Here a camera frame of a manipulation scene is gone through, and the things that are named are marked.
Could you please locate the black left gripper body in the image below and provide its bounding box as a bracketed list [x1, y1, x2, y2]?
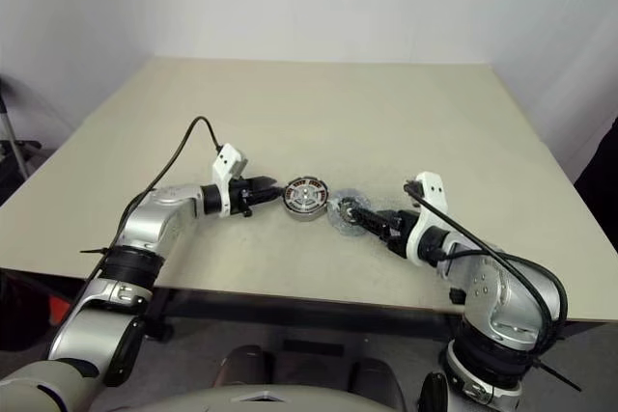
[228, 176, 258, 218]

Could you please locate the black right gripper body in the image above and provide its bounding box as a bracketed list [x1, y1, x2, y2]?
[379, 207, 419, 259]

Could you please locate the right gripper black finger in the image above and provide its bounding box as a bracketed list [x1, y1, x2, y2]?
[346, 206, 394, 235]
[342, 212, 389, 243]

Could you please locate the silver toothed motor cover plate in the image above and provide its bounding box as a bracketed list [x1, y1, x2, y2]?
[326, 187, 375, 240]

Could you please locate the motor stator with copper windings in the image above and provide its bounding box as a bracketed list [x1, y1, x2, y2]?
[280, 179, 331, 226]

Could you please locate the black rectangular floor plate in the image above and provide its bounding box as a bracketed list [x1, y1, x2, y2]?
[280, 338, 346, 356]

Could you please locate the dark rounded shape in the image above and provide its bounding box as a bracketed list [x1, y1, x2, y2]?
[214, 344, 274, 387]
[349, 355, 412, 399]

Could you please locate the grey robot torso shell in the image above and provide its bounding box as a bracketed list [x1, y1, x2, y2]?
[138, 385, 427, 412]

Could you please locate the red object under table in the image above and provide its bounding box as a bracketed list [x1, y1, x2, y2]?
[45, 297, 74, 332]

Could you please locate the grey tripod stand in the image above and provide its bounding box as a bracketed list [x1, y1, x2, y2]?
[0, 76, 42, 182]

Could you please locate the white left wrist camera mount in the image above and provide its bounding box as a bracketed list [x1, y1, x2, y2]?
[211, 142, 251, 219]

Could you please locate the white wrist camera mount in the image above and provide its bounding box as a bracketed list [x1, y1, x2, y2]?
[211, 142, 251, 219]
[404, 171, 449, 264]

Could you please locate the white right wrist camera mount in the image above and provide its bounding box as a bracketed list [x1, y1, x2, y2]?
[404, 171, 449, 264]

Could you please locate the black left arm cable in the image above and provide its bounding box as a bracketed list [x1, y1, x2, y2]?
[79, 115, 224, 284]

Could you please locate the black table frame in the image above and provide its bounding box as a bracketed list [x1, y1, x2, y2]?
[142, 286, 467, 342]

